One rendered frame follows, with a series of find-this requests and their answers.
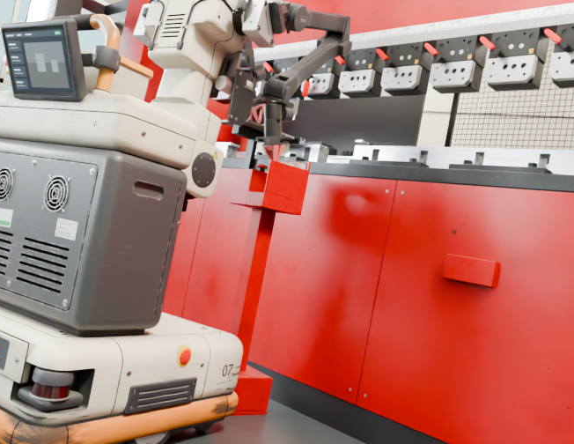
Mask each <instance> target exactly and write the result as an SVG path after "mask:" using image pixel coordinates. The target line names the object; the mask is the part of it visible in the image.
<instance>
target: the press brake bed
mask: <svg viewBox="0 0 574 444"><path fill-rule="evenodd" d="M235 170H236V168H228V167H221V169H220V172H219V176H218V178H217V184H216V187H215V189H214V192H213V193H212V195H211V196H209V197H208V198H204V199H201V198H195V199H190V200H189V199H188V207H187V210H186V211H185V212H181V216H180V225H179V229H178V233H177V238H176V242H175V247H174V251H173V259H172V264H171V269H170V274H169V278H168V283H167V288H166V296H165V300H164V306H165V307H164V308H163V309H162V312H163V313H166V314H169V315H173V316H177V317H180V318H182V319H185V320H189V321H191V322H196V323H199V324H202V325H205V326H208V327H211V328H213V329H219V330H222V331H224V332H228V330H229V326H230V321H231V317H232V309H233V304H234V299H235V294H236V290H237V285H238V281H239V273H240V267H241V263H242V258H243V254H244V249H245V245H246V240H247V231H248V227H249V222H250V218H251V213H252V209H253V208H249V207H245V206H241V205H237V204H233V203H229V202H230V197H231V192H232V184H233V180H234V175H235ZM447 254H449V255H460V256H465V257H471V258H476V259H482V260H487V261H492V262H497V263H498V268H497V277H496V283H495V287H489V286H485V285H477V284H472V283H468V282H463V281H459V280H454V279H450V278H445V277H443V274H444V269H445V260H446V255H447ZM247 365H248V366H250V367H252V368H254V369H256V370H258V371H260V372H262V373H263V374H266V375H267V376H269V377H271V378H272V379H273V381H272V386H271V390H270V395H269V399H271V400H273V401H275V402H278V403H280V404H282V405H284V406H286V407H288V408H291V409H293V410H294V411H297V412H299V413H301V414H304V415H306V416H307V417H309V418H312V419H314V420H317V421H319V422H321V423H322V424H324V425H326V426H330V427H332V428H334V429H335V430H337V431H339V432H342V433H345V434H347V435H349V436H350V437H352V438H355V439H357V440H360V441H362V442H363V443H365V444H574V192H562V191H550V190H538V189H514V188H501V187H489V186H476V185H464V184H451V183H438V182H426V181H402V180H389V179H377V178H364V177H352V176H340V175H327V174H309V175H308V181H307V185H306V190H305V199H304V202H303V207H302V212H301V216H299V215H291V214H284V213H276V217H275V222H274V226H273V232H272V236H271V241H270V245H269V253H268V259H267V263H266V268H265V272H264V277H263V282H262V287H261V295H260V299H259V304H258V309H257V314H256V318H255V323H254V332H253V336H252V341H251V345H250V350H249V354H248V360H247Z"/></svg>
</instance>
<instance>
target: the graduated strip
mask: <svg viewBox="0 0 574 444"><path fill-rule="evenodd" d="M570 13H574V3H570V4H558V5H552V6H546V7H541V8H534V9H528V10H522V11H510V12H504V13H498V14H491V15H485V16H479V17H472V18H461V19H455V20H449V21H443V22H437V23H430V24H424V25H418V26H406V27H400V28H394V29H387V30H381V31H375V32H369V33H358V34H352V35H350V41H352V42H357V41H369V40H377V39H384V38H390V37H397V36H403V35H411V34H417V33H429V32H436V31H443V30H450V29H457V28H463V27H470V26H483V25H489V24H496V23H503V22H510V21H516V20H523V19H536V18H543V17H549V16H556V15H563V14H570ZM316 44H317V40H314V41H302V42H296V43H290V44H284V45H278V46H274V47H273V48H254V55H255V56H257V55H264V54H270V53H277V52H284V51H291V50H297V49H304V48H316Z"/></svg>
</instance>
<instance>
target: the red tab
mask: <svg viewBox="0 0 574 444"><path fill-rule="evenodd" d="M497 268H498V263H497V262H492V261H487V260H482V259H476V258H471V257H465V256H460V255H449V254H447V255H446V260H445V269H444V274H443V278H450V279H454V280H459V281H463V282H468V283H472V284H477V285H485V286H489V287H495V283H496V277H497Z"/></svg>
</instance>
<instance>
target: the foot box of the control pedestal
mask: <svg viewBox="0 0 574 444"><path fill-rule="evenodd" d="M272 381H273V379H272V378H271V377H269V376H267V375H266V374H263V373H262V372H260V371H258V370H256V369H254V368H252V367H250V366H248V365H247V368H246V371H245V372H239V378H238V382H237V386H236V387H235V389H234V390H233V391H234V392H235V393H236V394H237V395H238V399H239V401H238V406H237V408H236V411H235V412H234V413H233V414H232V416H238V415H266V414H267V408H268V404H269V395H270V390H271V386H272Z"/></svg>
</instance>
